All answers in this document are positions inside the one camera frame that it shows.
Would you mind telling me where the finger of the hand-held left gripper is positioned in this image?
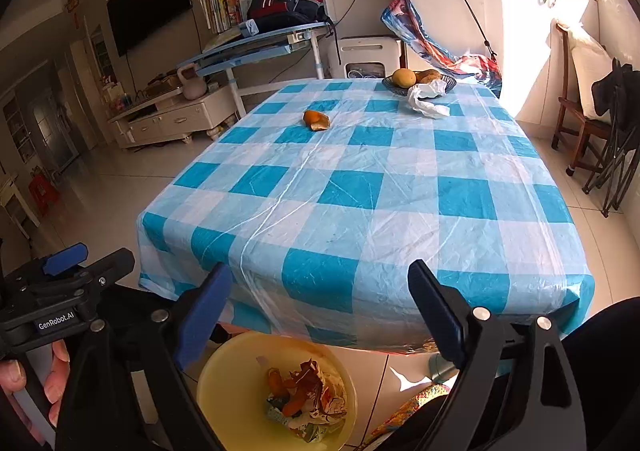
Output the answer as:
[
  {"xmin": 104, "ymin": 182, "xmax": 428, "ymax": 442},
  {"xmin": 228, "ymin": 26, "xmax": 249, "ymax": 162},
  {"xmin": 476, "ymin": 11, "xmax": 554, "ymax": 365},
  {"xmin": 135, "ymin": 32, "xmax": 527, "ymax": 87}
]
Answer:
[
  {"xmin": 40, "ymin": 242, "xmax": 90, "ymax": 278},
  {"xmin": 75, "ymin": 247, "xmax": 136, "ymax": 299}
]

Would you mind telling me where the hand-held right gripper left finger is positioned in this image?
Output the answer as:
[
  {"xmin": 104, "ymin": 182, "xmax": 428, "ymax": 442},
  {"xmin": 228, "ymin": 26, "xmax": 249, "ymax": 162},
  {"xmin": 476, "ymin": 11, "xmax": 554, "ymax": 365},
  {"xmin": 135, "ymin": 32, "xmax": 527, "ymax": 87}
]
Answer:
[{"xmin": 55, "ymin": 261, "xmax": 235, "ymax": 451}]

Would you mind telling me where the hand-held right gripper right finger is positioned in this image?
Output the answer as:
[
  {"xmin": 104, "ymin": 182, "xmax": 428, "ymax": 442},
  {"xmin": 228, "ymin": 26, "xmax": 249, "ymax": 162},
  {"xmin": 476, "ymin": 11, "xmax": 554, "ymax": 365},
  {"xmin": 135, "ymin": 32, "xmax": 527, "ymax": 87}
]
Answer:
[{"xmin": 407, "ymin": 258, "xmax": 588, "ymax": 451}]

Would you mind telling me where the yellow plastic bucket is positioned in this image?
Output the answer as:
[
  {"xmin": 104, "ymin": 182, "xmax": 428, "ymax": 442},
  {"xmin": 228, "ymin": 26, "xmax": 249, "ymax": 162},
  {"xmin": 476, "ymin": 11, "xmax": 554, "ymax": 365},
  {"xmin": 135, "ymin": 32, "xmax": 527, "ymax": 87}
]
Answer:
[{"xmin": 196, "ymin": 331, "xmax": 358, "ymax": 451}]

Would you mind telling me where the person's left hand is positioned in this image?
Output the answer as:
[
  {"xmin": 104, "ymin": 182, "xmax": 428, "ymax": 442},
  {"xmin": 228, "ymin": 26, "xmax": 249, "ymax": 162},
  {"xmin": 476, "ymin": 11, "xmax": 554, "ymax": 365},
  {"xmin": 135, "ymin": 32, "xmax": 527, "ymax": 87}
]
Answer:
[{"xmin": 0, "ymin": 338, "xmax": 72, "ymax": 437}]

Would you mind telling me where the red plastic stool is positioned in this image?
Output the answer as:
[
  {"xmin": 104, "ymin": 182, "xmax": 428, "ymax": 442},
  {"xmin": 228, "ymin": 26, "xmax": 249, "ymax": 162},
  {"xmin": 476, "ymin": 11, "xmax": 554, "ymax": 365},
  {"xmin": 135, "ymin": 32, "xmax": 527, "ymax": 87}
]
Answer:
[{"xmin": 27, "ymin": 175, "xmax": 61, "ymax": 212}]

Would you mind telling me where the white side table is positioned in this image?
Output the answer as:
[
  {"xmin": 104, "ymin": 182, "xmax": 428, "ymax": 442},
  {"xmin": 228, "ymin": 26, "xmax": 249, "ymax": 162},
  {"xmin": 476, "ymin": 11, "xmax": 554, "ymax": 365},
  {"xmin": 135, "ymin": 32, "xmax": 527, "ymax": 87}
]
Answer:
[{"xmin": 0, "ymin": 174, "xmax": 41, "ymax": 242}]

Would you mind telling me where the blue white checkered tablecloth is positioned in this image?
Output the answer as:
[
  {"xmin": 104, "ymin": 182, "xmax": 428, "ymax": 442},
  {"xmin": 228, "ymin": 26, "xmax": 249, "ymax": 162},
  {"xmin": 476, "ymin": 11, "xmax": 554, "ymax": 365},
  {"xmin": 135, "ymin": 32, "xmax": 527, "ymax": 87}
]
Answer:
[{"xmin": 137, "ymin": 78, "xmax": 596, "ymax": 357}]

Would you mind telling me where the colourful patterned cloth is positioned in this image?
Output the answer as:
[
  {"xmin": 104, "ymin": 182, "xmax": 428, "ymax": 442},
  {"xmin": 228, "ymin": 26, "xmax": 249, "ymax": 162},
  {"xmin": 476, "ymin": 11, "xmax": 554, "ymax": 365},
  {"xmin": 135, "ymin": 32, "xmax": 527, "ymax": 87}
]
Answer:
[{"xmin": 362, "ymin": 383, "xmax": 448, "ymax": 451}]

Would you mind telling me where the white television cabinet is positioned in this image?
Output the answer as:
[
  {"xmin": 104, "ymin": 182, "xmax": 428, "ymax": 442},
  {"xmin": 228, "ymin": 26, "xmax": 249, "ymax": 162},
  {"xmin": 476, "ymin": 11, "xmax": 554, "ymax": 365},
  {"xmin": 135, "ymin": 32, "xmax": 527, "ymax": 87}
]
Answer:
[{"xmin": 107, "ymin": 86, "xmax": 238, "ymax": 149}]

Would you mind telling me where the person's black trouser leg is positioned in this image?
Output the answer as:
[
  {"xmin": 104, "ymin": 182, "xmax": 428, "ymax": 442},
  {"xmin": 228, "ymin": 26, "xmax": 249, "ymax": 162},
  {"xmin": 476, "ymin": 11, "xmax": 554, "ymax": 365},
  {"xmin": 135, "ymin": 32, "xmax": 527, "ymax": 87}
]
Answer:
[{"xmin": 560, "ymin": 296, "xmax": 640, "ymax": 451}]

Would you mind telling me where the pink kettlebell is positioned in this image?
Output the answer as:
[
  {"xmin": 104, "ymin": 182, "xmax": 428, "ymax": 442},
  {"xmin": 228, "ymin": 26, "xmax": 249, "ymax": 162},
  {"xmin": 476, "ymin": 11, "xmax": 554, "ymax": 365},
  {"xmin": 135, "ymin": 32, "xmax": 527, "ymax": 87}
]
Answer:
[{"xmin": 177, "ymin": 64, "xmax": 207, "ymax": 101}]

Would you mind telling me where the crumpled white tissue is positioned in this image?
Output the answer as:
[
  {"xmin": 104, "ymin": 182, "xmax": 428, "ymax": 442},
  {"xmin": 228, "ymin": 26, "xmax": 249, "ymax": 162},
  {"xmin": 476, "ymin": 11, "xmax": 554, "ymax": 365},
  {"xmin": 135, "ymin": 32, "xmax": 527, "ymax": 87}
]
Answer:
[{"xmin": 406, "ymin": 81, "xmax": 451, "ymax": 118}]

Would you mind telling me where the dark fruit bowl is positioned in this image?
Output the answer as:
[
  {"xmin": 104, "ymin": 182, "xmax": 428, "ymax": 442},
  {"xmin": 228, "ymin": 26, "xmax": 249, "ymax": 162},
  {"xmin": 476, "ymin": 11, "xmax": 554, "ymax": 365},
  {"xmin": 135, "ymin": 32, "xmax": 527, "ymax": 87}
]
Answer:
[{"xmin": 381, "ymin": 72, "xmax": 457, "ymax": 97}]

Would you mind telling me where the wooden chair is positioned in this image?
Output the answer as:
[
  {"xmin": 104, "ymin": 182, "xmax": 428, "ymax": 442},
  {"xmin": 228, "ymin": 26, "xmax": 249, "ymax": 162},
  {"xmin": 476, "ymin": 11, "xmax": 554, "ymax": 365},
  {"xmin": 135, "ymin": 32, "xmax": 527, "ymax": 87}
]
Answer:
[{"xmin": 551, "ymin": 18, "xmax": 621, "ymax": 177}]

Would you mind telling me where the blue study desk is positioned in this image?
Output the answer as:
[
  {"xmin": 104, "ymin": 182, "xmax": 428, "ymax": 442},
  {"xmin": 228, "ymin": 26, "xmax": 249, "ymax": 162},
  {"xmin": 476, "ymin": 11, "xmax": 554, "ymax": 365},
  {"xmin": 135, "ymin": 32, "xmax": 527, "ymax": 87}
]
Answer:
[{"xmin": 177, "ymin": 22, "xmax": 335, "ymax": 119}]

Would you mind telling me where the colourful hanging bag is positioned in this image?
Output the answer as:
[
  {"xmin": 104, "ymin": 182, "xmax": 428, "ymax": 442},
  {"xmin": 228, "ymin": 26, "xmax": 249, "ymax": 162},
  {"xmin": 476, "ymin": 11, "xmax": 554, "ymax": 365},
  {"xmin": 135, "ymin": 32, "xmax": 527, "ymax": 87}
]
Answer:
[{"xmin": 381, "ymin": 0, "xmax": 503, "ymax": 99}]

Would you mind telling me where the white air purifier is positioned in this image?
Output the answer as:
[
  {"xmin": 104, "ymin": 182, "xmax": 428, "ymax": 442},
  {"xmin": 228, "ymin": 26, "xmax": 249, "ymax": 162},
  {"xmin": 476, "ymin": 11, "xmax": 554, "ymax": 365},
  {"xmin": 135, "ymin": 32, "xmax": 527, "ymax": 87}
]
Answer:
[{"xmin": 327, "ymin": 35, "xmax": 401, "ymax": 80}]

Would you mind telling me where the row of books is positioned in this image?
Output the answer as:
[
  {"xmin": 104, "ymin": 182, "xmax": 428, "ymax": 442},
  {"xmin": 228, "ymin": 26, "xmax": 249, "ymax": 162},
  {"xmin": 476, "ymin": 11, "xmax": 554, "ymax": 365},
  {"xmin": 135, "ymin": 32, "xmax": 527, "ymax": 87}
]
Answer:
[{"xmin": 200, "ymin": 0, "xmax": 253, "ymax": 34}]

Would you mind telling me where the black folding chair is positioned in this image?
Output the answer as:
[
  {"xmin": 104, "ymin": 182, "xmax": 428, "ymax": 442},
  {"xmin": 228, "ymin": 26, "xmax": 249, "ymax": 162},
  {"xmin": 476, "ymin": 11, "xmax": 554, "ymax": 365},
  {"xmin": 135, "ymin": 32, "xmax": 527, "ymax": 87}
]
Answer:
[{"xmin": 582, "ymin": 58, "xmax": 640, "ymax": 218}]

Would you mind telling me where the white pillow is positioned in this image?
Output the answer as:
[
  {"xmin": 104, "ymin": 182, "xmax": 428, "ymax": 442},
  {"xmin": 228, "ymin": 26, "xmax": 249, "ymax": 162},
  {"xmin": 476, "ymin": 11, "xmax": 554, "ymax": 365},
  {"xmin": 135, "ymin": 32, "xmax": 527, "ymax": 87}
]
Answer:
[{"xmin": 570, "ymin": 26, "xmax": 613, "ymax": 121}]

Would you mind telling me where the dark blue striped backpack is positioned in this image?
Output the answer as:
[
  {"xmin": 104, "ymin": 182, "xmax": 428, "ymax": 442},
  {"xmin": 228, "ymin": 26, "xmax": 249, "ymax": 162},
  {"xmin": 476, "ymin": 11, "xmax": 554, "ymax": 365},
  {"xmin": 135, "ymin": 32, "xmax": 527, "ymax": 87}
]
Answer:
[{"xmin": 246, "ymin": 0, "xmax": 335, "ymax": 34}]

